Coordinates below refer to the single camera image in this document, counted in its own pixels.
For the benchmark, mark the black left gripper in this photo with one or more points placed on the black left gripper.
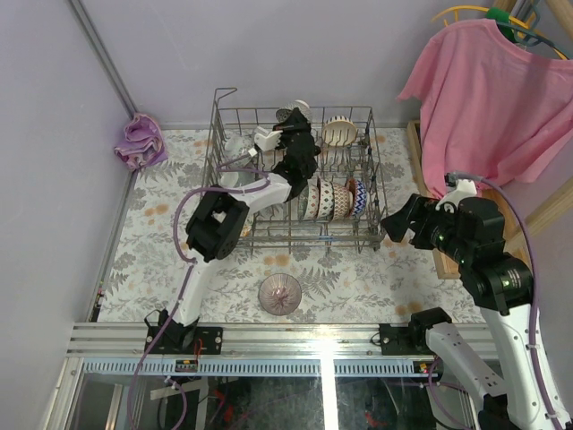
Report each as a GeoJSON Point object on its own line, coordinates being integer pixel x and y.
{"type": "Point", "coordinates": [295, 130]}

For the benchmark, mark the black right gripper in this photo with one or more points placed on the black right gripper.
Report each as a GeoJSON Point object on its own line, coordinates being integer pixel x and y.
{"type": "Point", "coordinates": [419, 208]}

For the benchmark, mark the white bowl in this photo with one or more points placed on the white bowl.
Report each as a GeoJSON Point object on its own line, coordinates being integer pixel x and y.
{"type": "Point", "coordinates": [314, 200]}
{"type": "Point", "coordinates": [326, 199]}

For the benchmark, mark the green diamond patterned bowl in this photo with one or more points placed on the green diamond patterned bowl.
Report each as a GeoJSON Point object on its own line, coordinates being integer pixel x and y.
{"type": "Point", "coordinates": [302, 204]}

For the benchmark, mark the blue zigzag bowl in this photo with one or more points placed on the blue zigzag bowl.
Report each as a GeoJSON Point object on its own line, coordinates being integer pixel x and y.
{"type": "Point", "coordinates": [360, 200]}

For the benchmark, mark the cream bowl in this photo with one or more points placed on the cream bowl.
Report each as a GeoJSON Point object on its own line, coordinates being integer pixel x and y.
{"type": "Point", "coordinates": [339, 131]}

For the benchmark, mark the red diamond patterned bowl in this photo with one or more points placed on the red diamond patterned bowl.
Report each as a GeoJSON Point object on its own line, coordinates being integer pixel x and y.
{"type": "Point", "coordinates": [351, 185]}

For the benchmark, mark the purple striped bowl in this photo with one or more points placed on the purple striped bowl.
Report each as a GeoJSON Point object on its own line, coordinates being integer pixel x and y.
{"type": "Point", "coordinates": [280, 294]}

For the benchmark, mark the black patterned bowl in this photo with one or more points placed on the black patterned bowl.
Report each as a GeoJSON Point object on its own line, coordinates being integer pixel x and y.
{"type": "Point", "coordinates": [283, 113]}

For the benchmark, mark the brown lattice patterned bowl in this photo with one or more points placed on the brown lattice patterned bowl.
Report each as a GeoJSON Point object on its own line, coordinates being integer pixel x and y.
{"type": "Point", "coordinates": [341, 202]}

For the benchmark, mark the grey dotted bowl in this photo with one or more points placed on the grey dotted bowl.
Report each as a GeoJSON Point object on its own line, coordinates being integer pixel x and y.
{"type": "Point", "coordinates": [236, 179]}

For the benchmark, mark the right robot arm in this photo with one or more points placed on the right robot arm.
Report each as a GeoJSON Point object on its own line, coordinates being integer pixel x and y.
{"type": "Point", "coordinates": [524, 395]}

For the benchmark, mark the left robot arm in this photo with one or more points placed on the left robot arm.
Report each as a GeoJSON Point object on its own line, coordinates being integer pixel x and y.
{"type": "Point", "coordinates": [209, 222]}

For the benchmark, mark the floral table mat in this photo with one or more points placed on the floral table mat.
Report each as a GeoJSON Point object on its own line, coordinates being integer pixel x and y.
{"type": "Point", "coordinates": [341, 283]}

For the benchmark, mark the pink t-shirt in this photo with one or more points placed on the pink t-shirt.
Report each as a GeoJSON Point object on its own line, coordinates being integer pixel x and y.
{"type": "Point", "coordinates": [488, 107]}

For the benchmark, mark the purple crumpled cloth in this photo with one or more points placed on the purple crumpled cloth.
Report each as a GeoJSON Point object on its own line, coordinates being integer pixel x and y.
{"type": "Point", "coordinates": [143, 145]}

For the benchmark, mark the yellow clothes hanger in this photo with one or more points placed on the yellow clothes hanger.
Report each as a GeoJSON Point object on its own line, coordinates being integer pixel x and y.
{"type": "Point", "coordinates": [531, 21]}

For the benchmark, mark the teal clothes hanger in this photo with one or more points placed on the teal clothes hanger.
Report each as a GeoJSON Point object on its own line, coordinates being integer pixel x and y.
{"type": "Point", "coordinates": [519, 35]}

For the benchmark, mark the grey wire dish rack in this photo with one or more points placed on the grey wire dish rack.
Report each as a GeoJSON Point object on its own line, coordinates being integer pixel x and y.
{"type": "Point", "coordinates": [278, 225]}

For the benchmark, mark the white wrist camera, left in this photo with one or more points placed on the white wrist camera, left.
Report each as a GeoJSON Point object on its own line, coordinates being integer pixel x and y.
{"type": "Point", "coordinates": [263, 140]}

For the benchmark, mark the white wrist camera, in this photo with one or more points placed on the white wrist camera,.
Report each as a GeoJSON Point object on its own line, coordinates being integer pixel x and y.
{"type": "Point", "coordinates": [263, 140]}
{"type": "Point", "coordinates": [461, 186]}

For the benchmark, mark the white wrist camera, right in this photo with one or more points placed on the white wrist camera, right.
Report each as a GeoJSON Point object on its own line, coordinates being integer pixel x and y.
{"type": "Point", "coordinates": [461, 186]}

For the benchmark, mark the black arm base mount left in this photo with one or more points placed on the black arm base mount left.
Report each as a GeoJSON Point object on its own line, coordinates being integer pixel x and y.
{"type": "Point", "coordinates": [176, 339]}

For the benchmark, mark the slotted cable duct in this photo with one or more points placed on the slotted cable duct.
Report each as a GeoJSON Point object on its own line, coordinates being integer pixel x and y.
{"type": "Point", "coordinates": [376, 367]}

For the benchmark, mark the corner aluminium post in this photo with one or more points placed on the corner aluminium post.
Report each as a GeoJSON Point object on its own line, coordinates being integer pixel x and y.
{"type": "Point", "coordinates": [98, 47]}

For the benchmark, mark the aluminium frame rail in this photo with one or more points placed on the aluminium frame rail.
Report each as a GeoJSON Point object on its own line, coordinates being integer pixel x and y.
{"type": "Point", "coordinates": [240, 340]}

